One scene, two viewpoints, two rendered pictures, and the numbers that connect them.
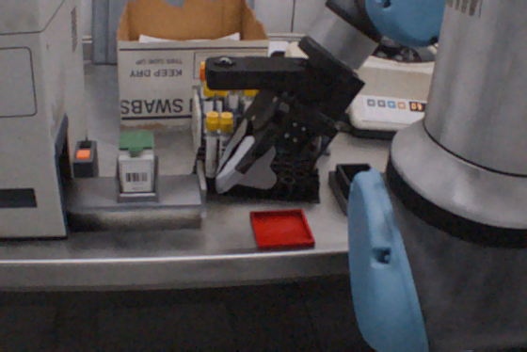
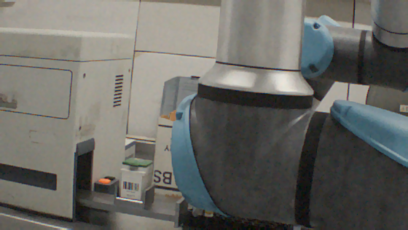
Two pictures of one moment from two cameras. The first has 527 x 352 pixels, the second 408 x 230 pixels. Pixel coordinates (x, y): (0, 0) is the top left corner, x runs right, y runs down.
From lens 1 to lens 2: 0.54 m
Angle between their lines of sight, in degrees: 33
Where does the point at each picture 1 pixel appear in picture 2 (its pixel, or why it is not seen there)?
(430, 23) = (308, 54)
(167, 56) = not seen: hidden behind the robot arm
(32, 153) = (60, 147)
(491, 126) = (227, 40)
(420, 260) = (196, 119)
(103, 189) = (108, 198)
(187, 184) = (173, 207)
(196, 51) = not seen: hidden behind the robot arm
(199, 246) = not seen: outside the picture
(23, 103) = (61, 108)
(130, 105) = (162, 175)
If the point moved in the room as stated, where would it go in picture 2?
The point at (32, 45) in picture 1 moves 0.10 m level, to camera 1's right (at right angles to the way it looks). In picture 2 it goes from (73, 70) to (129, 76)
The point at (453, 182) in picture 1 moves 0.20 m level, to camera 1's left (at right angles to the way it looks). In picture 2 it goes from (212, 73) to (49, 55)
